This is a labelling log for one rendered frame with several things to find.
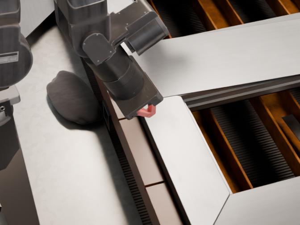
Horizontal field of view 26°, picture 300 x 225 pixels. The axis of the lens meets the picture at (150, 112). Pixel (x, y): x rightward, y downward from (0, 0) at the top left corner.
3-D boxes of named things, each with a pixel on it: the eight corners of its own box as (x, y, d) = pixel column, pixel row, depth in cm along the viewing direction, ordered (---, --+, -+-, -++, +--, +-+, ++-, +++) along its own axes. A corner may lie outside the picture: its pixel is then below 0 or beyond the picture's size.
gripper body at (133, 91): (135, 60, 108) (117, 34, 102) (163, 99, 102) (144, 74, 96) (104, 82, 109) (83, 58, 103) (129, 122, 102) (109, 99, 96)
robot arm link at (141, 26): (55, 9, 93) (78, 44, 88) (120, -39, 93) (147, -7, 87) (93, 55, 103) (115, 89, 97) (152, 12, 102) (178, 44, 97)
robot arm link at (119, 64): (72, 44, 97) (88, 67, 93) (110, 16, 96) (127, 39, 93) (93, 69, 102) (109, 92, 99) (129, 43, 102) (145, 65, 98)
